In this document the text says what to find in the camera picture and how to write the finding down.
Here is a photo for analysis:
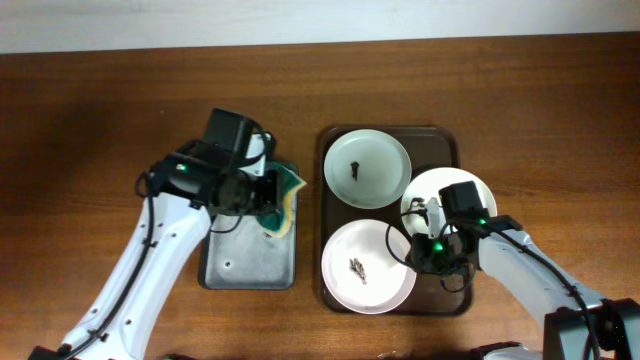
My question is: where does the white plate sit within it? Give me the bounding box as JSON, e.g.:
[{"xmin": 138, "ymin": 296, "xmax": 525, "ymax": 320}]
[{"xmin": 400, "ymin": 167, "xmax": 498, "ymax": 238}]

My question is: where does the green yellow sponge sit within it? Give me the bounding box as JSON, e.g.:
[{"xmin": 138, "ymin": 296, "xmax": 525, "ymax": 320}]
[{"xmin": 256, "ymin": 162, "xmax": 307, "ymax": 238}]

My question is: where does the pink plate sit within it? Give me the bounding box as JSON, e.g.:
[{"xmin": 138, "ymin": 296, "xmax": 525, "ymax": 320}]
[{"xmin": 321, "ymin": 219, "xmax": 417, "ymax": 315}]

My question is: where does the pale green plate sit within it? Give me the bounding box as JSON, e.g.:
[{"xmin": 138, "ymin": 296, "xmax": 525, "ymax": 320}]
[{"xmin": 323, "ymin": 129, "xmax": 412, "ymax": 210}]

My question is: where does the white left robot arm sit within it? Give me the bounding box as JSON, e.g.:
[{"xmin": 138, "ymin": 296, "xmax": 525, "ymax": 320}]
[{"xmin": 28, "ymin": 136, "xmax": 283, "ymax": 360}]

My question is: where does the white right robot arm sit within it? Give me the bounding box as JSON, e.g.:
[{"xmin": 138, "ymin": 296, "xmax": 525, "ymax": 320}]
[{"xmin": 406, "ymin": 215, "xmax": 639, "ymax": 359}]

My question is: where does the small black soapy tray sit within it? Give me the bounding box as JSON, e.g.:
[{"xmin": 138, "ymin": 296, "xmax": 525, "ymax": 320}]
[{"xmin": 198, "ymin": 163, "xmax": 299, "ymax": 290}]

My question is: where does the brown serving tray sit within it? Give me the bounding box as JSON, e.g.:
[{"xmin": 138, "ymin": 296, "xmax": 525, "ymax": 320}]
[{"xmin": 316, "ymin": 126, "xmax": 474, "ymax": 317}]

